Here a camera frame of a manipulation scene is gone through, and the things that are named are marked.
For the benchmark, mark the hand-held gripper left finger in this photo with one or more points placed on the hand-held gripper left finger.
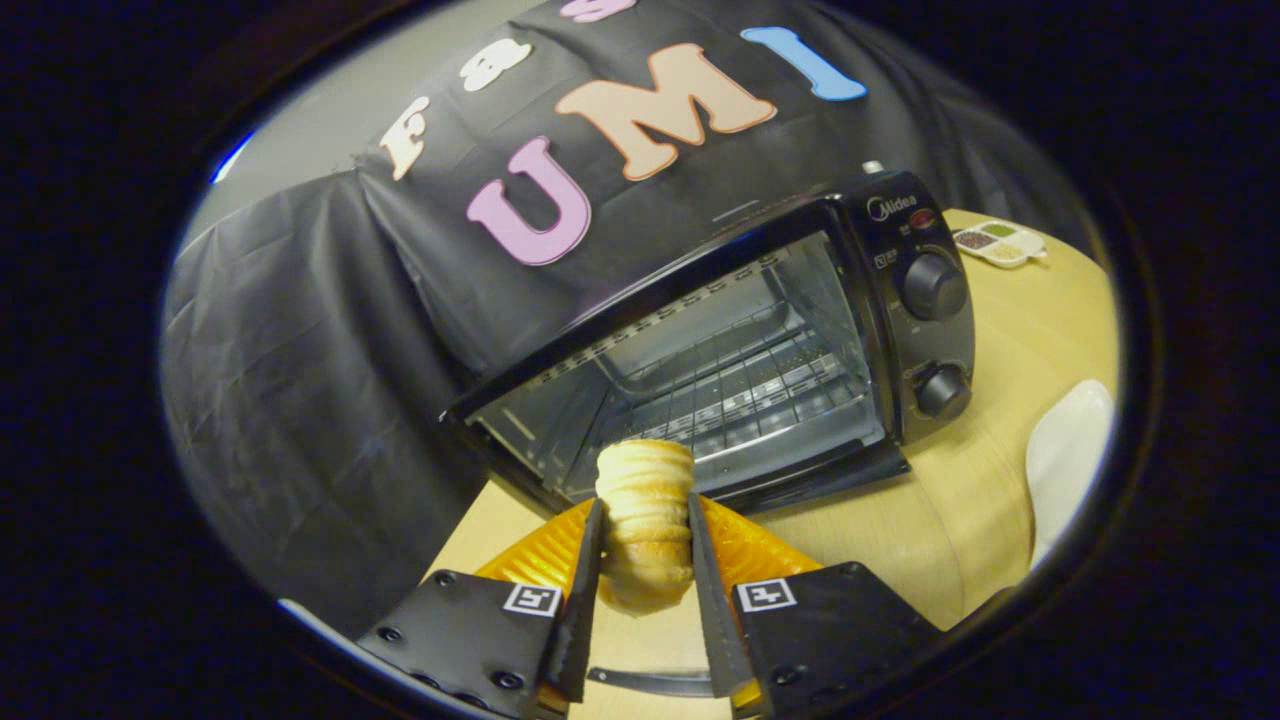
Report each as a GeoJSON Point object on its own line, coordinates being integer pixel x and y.
{"type": "Point", "coordinates": [583, 610]}

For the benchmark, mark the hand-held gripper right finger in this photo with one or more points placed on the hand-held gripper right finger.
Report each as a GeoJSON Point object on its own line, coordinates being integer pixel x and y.
{"type": "Point", "coordinates": [715, 620]}

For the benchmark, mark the spiral pastry roll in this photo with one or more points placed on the spiral pastry roll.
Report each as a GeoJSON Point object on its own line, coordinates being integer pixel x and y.
{"type": "Point", "coordinates": [645, 500]}

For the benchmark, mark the black toaster oven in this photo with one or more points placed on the black toaster oven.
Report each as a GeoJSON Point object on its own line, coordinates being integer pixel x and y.
{"type": "Point", "coordinates": [935, 340]}

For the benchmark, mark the white square plate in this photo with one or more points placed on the white square plate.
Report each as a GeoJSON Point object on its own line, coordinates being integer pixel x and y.
{"type": "Point", "coordinates": [1070, 460]}

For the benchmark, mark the white divided condiment dish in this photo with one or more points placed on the white divided condiment dish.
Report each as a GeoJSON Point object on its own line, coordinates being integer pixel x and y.
{"type": "Point", "coordinates": [1000, 245]}

